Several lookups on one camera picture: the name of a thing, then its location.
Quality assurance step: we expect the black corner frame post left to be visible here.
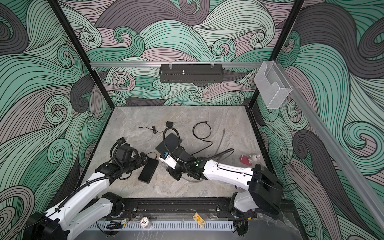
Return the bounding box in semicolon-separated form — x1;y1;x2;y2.
47;0;115;111

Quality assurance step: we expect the clear plastic wall bin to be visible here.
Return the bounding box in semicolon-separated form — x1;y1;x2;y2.
254;61;292;110

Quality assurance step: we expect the black perforated wall tray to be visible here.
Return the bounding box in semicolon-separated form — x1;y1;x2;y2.
159;65;224;84

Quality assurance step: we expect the yellow tag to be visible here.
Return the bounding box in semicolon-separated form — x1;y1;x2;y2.
193;213;206;228

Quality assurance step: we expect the large black switch box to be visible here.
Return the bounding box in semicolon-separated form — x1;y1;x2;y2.
156;133;183;157

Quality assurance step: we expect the small black ribbed switch box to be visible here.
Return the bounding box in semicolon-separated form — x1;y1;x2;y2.
138;159;159;184

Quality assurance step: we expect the grey ethernet cable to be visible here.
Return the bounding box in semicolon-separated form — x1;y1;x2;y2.
185;128;226;183

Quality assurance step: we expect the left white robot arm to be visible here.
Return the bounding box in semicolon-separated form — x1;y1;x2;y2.
23;153;150;240

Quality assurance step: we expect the pink toy with white bunny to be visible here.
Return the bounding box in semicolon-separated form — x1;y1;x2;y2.
240;155;261;166

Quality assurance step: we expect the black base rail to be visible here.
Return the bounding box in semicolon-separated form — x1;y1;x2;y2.
121;197;235;219

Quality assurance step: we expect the black corner frame post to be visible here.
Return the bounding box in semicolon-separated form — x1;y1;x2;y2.
47;0;115;111
249;1;304;109

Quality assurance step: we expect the white slotted cable duct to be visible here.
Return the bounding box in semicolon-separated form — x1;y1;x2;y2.
86;220;235;232

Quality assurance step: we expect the aluminium wall rail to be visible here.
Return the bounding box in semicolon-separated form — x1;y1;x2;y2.
90;61;263;69

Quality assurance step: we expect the black adapter cable with barrel plug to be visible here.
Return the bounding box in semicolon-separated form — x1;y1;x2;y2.
138;125;173;135

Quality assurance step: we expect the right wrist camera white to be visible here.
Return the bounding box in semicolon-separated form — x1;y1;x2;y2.
160;152;177;170

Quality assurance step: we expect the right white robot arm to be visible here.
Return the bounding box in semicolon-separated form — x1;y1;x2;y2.
161;155;283;215

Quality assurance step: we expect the black wall power adapter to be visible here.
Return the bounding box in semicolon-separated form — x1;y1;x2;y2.
166;121;174;128

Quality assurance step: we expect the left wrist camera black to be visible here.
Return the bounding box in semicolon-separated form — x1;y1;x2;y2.
113;143;134;165

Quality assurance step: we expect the black corner frame post right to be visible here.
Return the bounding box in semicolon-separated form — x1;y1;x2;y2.
249;1;304;109

